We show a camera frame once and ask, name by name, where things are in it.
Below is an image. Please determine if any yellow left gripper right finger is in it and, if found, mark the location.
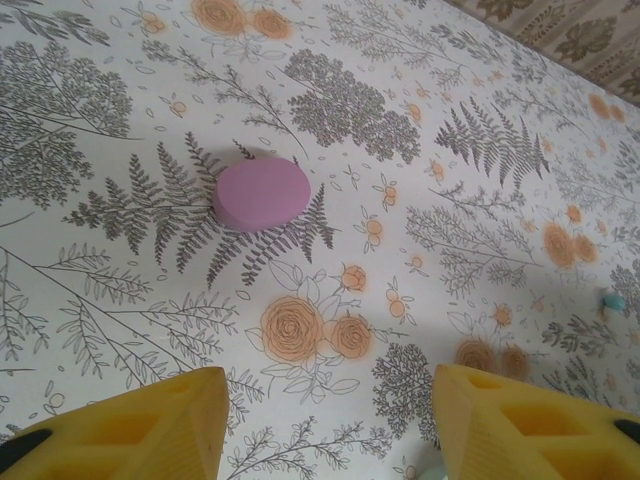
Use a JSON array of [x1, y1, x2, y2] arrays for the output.
[[432, 363, 640, 480]]

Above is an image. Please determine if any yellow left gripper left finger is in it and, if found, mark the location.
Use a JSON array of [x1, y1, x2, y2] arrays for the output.
[[0, 366, 233, 480]]

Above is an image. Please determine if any blue earbud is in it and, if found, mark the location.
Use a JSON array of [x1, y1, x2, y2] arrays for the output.
[[598, 292, 626, 322]]

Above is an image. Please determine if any pink earbud charging case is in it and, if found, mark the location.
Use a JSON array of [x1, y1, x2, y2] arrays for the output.
[[211, 156, 312, 233]]

